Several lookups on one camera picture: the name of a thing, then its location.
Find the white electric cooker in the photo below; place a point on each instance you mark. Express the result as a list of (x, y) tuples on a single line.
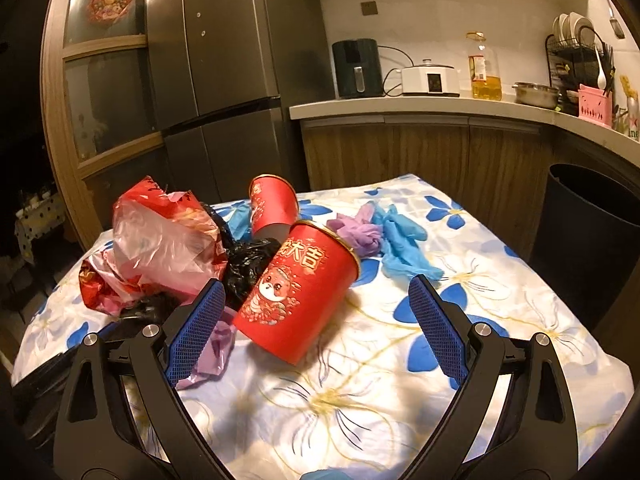
[(430, 80)]

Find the red and pink plastic bag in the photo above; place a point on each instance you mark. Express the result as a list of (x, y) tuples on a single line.
[(155, 240)]

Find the kitchen counter with wooden cabinets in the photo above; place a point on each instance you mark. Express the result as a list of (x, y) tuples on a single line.
[(400, 155)]

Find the grey refrigerator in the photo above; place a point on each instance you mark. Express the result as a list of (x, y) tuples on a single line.
[(225, 60)]

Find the polka dot cloth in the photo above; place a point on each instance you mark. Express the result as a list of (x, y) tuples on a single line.
[(40, 225)]

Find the pink utensil holder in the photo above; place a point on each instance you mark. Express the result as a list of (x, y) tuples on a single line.
[(595, 107)]

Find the black plastic bag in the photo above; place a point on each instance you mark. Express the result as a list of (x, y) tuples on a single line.
[(245, 265)]

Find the black dish rack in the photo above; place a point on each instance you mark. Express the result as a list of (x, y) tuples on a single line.
[(562, 67)]

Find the steel pot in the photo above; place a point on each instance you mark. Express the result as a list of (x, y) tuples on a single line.
[(535, 95)]

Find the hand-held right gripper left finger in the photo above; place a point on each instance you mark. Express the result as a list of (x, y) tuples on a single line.
[(196, 325)]

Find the stack of white dishes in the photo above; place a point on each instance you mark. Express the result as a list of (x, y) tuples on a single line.
[(572, 25)]

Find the large red paper cup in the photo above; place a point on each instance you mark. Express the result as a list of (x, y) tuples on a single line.
[(295, 300)]

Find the wooden door with glass panels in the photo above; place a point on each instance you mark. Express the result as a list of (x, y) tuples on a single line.
[(55, 110)]

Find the small red paper cup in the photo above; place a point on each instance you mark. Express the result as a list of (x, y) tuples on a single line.
[(272, 205)]

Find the black trash bin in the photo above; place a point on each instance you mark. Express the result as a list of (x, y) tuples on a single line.
[(580, 240)]

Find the floral tablecloth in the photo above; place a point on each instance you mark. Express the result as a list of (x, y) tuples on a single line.
[(380, 400)]

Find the flower decoration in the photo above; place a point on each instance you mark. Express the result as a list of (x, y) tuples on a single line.
[(107, 5)]

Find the cooking oil bottle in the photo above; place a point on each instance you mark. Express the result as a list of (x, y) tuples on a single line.
[(484, 70)]

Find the wall socket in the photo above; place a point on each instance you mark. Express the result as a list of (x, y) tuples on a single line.
[(369, 8)]

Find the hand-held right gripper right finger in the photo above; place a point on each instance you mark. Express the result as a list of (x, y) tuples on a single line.
[(436, 325)]

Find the white ladle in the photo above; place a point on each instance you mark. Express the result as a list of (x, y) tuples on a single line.
[(601, 77)]

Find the hanging metal spatula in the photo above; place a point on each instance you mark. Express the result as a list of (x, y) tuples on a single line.
[(617, 27)]

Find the dark green air fryer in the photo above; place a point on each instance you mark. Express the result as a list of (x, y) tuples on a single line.
[(356, 67)]

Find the green drink can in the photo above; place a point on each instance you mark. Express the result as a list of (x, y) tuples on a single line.
[(634, 120)]

